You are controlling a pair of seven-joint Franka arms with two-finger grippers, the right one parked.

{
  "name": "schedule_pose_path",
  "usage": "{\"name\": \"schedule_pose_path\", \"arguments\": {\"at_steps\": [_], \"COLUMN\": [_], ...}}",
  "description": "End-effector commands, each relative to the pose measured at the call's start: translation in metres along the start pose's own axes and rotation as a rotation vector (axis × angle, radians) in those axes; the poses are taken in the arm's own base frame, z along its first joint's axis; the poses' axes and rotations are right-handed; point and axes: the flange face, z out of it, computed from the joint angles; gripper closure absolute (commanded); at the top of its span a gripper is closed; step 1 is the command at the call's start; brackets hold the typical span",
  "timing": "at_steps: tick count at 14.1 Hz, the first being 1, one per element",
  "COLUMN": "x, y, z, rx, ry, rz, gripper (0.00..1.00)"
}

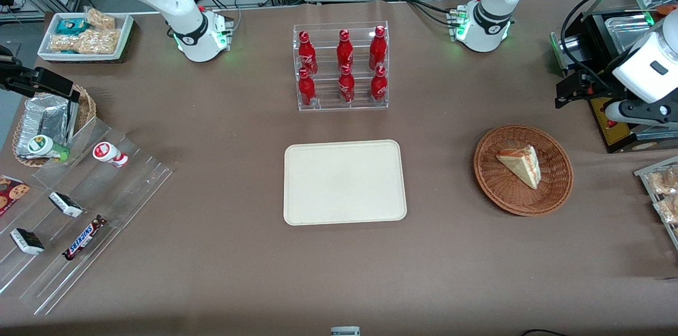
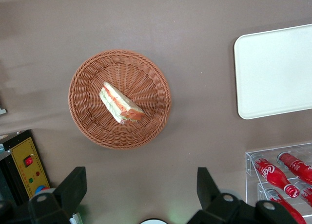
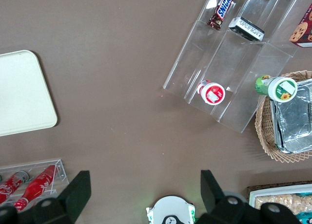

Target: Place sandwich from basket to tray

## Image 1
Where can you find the small rice cracker pack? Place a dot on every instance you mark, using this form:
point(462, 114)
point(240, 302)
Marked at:
point(100, 19)

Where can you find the white grey device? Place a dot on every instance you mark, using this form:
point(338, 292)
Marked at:
point(345, 331)

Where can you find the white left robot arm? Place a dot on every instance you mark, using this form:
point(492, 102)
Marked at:
point(492, 7)

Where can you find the grey tray with snacks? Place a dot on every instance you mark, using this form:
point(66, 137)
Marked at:
point(643, 177)

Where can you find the silver metal pan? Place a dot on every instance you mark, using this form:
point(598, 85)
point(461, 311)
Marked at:
point(630, 28)

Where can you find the teal snack packet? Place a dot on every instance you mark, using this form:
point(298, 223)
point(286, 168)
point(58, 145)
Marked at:
point(70, 26)

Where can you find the orange red object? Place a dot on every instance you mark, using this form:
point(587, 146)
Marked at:
point(668, 9)

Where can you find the silver foil packet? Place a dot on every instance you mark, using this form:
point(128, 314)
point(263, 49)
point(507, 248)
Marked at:
point(45, 118)

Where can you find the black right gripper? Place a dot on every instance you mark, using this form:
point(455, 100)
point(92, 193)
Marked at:
point(11, 82)

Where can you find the Snickers chocolate bar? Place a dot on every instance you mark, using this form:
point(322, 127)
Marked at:
point(85, 238)

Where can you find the black box appliance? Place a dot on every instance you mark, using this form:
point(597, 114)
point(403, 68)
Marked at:
point(596, 23)

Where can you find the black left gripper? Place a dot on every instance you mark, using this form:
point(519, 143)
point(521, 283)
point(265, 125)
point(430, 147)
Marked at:
point(602, 87)

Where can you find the large rice cracker pack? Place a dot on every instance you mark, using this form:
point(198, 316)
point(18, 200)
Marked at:
point(87, 42)

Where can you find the red lid yogurt cup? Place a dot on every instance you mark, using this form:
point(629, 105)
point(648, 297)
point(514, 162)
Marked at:
point(106, 152)

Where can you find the red cola bottle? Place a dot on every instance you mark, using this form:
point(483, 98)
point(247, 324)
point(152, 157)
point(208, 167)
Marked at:
point(346, 87)
point(306, 89)
point(377, 50)
point(345, 52)
point(307, 55)
point(378, 87)

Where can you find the red cookie box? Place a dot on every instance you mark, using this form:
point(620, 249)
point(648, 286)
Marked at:
point(11, 193)

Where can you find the cream plastic tray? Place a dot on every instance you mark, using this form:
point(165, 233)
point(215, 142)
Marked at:
point(344, 182)

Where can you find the clear bag of crackers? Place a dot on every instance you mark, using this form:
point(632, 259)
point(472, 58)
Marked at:
point(665, 182)
point(668, 210)

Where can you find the light tan wicker basket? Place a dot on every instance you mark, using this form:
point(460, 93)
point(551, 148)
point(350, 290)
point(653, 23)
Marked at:
point(87, 108)

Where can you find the black and white snack box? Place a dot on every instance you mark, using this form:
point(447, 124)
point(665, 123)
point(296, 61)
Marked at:
point(26, 240)
point(65, 204)

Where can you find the clear acrylic step display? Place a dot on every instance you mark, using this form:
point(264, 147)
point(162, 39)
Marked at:
point(132, 193)

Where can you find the green lid yogurt cup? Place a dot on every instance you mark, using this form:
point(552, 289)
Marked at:
point(42, 146)

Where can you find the clear acrylic bottle rack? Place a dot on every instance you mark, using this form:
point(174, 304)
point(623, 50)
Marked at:
point(328, 105)

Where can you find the dark brown round wicker basket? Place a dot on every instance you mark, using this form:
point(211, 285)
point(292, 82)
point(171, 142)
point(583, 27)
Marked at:
point(503, 193)

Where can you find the white rectangular snack tray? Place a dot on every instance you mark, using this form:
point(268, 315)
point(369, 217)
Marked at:
point(124, 34)

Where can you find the triangular sandwich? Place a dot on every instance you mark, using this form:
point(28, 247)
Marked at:
point(522, 165)

